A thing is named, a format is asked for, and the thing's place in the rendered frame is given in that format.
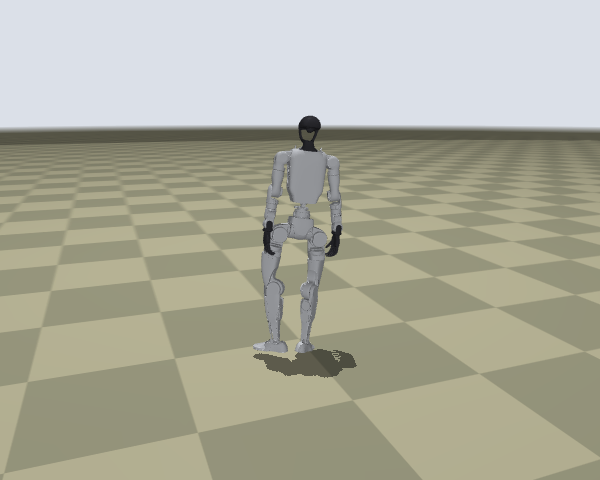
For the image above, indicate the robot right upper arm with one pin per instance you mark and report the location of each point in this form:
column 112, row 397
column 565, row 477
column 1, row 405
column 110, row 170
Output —
column 333, row 178

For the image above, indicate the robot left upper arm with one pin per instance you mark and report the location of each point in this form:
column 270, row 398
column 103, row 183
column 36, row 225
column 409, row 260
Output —
column 280, row 159

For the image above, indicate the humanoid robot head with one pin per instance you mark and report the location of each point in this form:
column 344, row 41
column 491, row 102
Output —
column 310, row 124

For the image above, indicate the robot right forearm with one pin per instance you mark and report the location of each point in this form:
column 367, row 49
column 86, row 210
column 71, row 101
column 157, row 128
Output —
column 336, row 217

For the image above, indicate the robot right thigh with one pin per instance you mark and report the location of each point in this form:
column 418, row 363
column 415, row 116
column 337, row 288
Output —
column 316, row 258

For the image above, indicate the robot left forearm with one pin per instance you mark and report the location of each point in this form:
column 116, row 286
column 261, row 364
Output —
column 270, row 210

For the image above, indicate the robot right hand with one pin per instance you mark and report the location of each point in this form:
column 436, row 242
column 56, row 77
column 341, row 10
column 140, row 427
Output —
column 335, row 241

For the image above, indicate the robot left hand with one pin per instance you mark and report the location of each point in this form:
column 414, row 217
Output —
column 266, row 237

